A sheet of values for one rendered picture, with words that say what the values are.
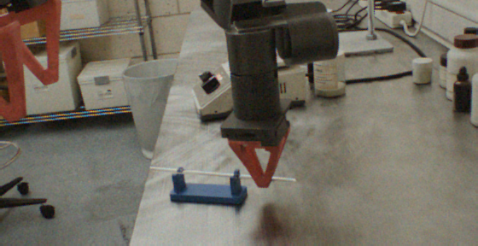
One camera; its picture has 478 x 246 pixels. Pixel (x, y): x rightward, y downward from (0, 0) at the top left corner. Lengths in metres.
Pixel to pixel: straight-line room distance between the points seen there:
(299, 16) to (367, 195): 0.24
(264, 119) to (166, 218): 0.18
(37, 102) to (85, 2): 0.61
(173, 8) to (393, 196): 2.84
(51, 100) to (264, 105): 2.70
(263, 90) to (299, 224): 0.16
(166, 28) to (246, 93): 2.85
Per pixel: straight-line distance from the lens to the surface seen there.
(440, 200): 0.74
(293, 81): 1.04
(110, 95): 3.20
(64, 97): 3.29
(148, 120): 2.69
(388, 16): 1.64
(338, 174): 0.80
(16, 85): 0.47
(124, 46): 3.56
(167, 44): 3.52
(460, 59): 1.03
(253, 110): 0.67
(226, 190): 0.76
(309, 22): 0.67
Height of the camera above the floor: 1.11
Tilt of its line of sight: 20 degrees down
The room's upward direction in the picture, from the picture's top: 6 degrees counter-clockwise
